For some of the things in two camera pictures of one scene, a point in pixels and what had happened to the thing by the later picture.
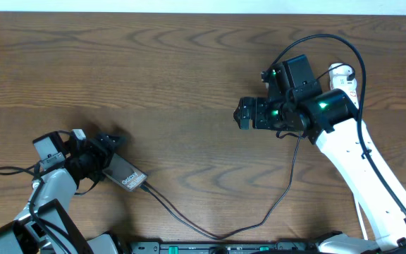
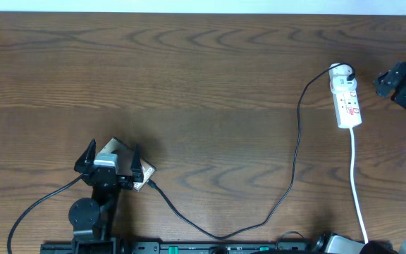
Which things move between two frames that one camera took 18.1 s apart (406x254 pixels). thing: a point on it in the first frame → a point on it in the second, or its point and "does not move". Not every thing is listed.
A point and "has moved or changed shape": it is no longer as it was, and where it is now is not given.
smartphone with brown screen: [125, 172] has moved or changed shape
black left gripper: [100, 158] → [135, 177]
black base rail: [220, 246] does not move
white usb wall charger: [338, 78] does not move
